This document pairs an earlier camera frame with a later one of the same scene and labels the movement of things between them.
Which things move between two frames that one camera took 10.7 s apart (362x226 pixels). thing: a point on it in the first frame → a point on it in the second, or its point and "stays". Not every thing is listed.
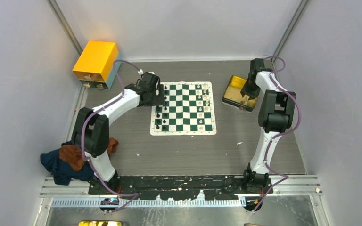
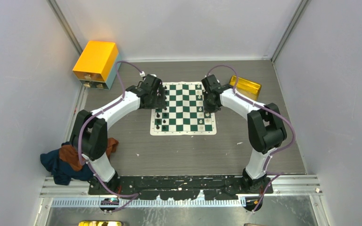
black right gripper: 246,91 → 208,108
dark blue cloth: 63,174 stays
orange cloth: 70,157 stays
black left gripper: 158,100 stays
